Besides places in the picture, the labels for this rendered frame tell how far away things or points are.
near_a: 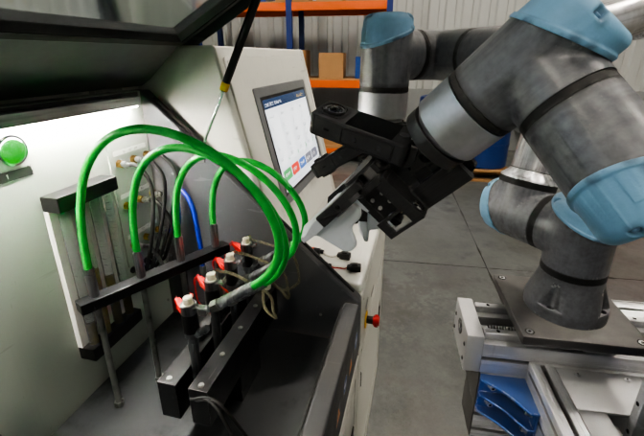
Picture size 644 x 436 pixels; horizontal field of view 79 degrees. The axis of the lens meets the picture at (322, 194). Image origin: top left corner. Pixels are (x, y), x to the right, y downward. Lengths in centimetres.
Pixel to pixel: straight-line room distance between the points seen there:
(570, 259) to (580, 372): 23
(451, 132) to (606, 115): 11
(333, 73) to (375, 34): 524
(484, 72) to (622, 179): 12
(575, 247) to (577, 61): 55
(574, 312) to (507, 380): 20
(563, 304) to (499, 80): 62
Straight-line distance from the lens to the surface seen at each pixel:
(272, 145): 112
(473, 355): 92
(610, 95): 33
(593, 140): 32
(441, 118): 36
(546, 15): 34
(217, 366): 82
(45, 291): 90
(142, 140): 104
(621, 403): 94
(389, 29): 59
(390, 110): 60
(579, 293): 89
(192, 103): 101
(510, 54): 35
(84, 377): 104
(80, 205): 78
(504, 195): 92
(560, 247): 86
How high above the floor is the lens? 153
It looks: 20 degrees down
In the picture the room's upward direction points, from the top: straight up
